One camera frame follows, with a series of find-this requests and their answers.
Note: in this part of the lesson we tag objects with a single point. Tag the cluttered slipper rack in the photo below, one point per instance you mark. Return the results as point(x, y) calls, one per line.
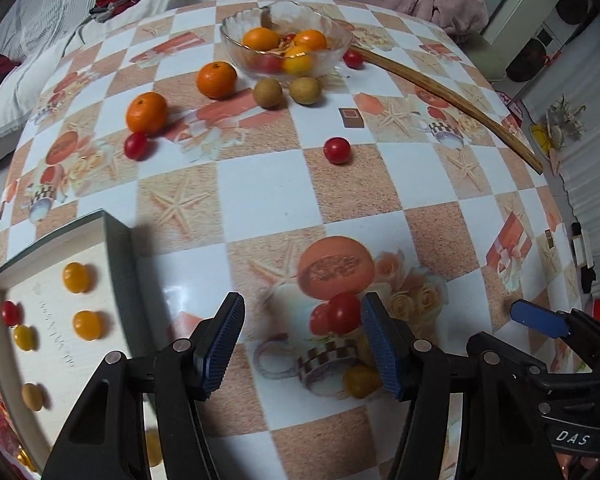
point(562, 120)

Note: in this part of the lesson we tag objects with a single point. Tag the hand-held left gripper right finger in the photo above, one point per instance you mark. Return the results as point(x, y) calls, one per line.
point(380, 350)

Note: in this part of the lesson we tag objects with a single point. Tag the brown kiwi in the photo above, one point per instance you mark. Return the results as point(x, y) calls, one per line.
point(305, 90)
point(268, 93)

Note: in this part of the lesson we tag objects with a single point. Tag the white cushion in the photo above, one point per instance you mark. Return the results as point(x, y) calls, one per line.
point(10, 105)

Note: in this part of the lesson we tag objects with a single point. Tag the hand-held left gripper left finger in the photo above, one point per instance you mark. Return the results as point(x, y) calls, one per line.
point(225, 345)

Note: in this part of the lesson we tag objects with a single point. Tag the long wooden stick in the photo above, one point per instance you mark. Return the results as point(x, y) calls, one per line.
point(430, 85)

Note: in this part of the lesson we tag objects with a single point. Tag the white shallow box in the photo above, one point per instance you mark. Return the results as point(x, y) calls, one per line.
point(45, 280)

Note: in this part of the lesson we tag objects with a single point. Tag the clear glass bowl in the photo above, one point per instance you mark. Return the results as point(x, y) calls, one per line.
point(240, 22)

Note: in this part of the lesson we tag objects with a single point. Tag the orange mandarin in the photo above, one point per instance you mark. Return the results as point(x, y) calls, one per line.
point(216, 80)
point(310, 40)
point(146, 113)
point(261, 40)

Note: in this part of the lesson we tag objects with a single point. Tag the brown kiwi left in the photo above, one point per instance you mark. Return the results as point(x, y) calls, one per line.
point(268, 93)

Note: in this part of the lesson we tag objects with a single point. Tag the white washing machine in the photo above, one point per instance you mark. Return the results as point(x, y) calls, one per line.
point(535, 57)

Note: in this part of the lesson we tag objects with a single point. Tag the grey striped bedding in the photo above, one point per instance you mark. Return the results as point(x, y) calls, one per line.
point(45, 5)

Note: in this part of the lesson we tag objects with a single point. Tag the white stacked dryer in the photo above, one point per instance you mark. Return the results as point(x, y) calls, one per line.
point(572, 7)

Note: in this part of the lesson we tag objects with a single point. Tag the brown kiwi right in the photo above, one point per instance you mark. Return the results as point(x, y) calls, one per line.
point(305, 90)

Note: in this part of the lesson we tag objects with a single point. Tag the white curtain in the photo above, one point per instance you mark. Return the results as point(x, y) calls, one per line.
point(595, 170)

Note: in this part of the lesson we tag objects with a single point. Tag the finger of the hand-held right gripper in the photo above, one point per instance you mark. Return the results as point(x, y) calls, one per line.
point(560, 379)
point(537, 317)

